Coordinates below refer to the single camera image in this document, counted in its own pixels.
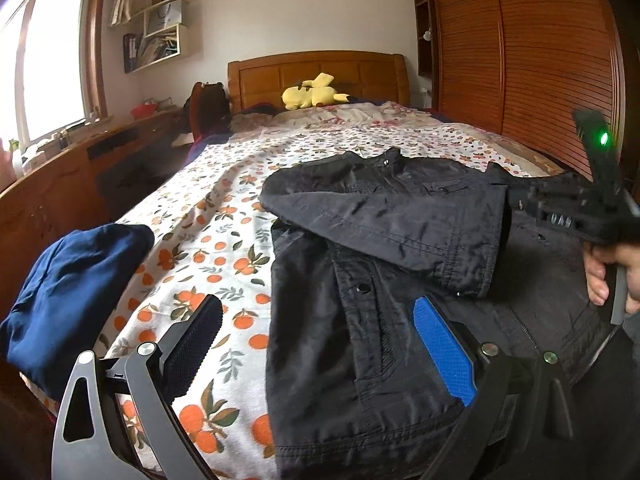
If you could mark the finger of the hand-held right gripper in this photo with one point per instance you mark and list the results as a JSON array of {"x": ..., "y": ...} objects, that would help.
[{"x": 522, "y": 201}]

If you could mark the white wall shelf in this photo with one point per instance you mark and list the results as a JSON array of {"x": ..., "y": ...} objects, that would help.
[{"x": 160, "y": 35}]

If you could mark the window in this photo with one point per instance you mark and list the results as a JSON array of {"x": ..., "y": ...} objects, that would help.
[{"x": 50, "y": 60}]

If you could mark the person's right hand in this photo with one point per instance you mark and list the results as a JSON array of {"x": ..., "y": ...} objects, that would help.
[{"x": 596, "y": 280}]

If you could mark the navy blue cloth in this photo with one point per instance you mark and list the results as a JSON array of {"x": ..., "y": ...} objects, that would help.
[{"x": 70, "y": 300}]

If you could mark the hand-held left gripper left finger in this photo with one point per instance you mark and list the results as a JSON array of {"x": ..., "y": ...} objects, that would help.
[{"x": 195, "y": 342}]

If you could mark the yellow plush toy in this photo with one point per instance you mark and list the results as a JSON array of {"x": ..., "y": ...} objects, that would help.
[{"x": 310, "y": 95}]

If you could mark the red bowl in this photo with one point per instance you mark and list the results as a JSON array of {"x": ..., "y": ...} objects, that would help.
[{"x": 143, "y": 112}]

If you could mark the orange print bed sheet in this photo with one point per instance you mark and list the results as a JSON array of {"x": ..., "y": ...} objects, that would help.
[{"x": 220, "y": 200}]

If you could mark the person's dark clothing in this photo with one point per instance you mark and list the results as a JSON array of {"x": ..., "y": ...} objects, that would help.
[{"x": 610, "y": 410}]

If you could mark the black jacket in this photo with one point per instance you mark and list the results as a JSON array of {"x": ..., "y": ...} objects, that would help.
[{"x": 380, "y": 220}]

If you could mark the wooden bed headboard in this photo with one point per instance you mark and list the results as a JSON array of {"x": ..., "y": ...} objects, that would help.
[{"x": 350, "y": 72}]

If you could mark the wooden slatted wardrobe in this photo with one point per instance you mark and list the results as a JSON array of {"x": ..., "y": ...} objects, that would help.
[{"x": 515, "y": 50}]

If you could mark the wooden desk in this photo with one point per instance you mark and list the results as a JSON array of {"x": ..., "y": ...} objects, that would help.
[{"x": 55, "y": 185}]

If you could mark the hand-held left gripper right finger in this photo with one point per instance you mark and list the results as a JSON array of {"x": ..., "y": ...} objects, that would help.
[{"x": 442, "y": 345}]

